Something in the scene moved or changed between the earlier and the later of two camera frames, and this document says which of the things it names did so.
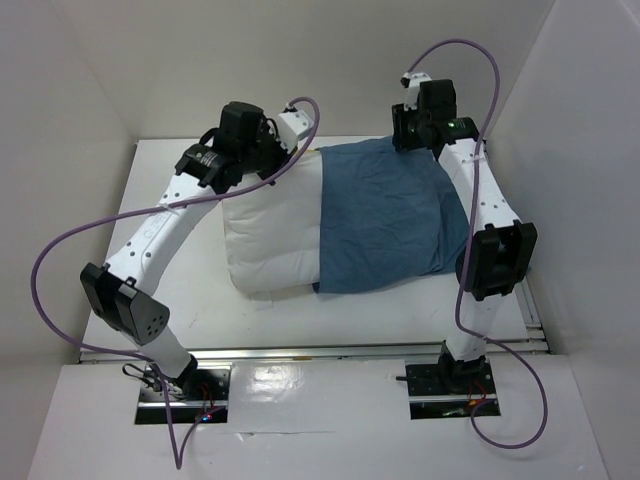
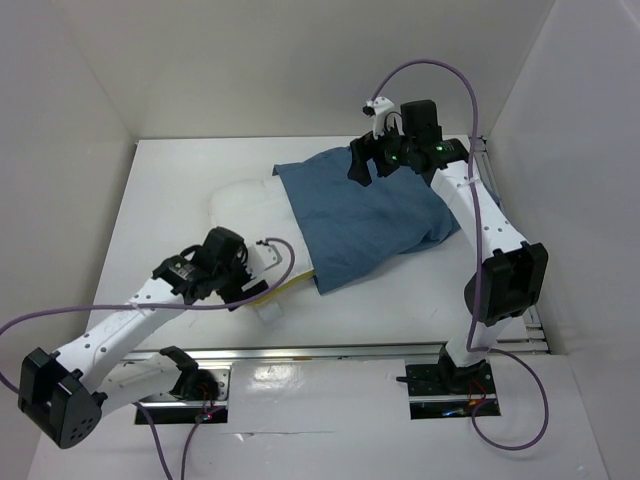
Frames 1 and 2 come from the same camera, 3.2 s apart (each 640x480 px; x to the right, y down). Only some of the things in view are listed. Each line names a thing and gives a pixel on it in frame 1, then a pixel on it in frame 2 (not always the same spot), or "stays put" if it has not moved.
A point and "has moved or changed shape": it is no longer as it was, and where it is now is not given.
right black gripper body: [406, 127] to [395, 151]
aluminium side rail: [536, 341] stays put
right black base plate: [429, 397] stays put
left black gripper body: [264, 155] to [228, 275]
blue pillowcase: [387, 217] has moved or changed shape
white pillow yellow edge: [273, 234] has moved or changed shape
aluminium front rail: [532, 348] stays put
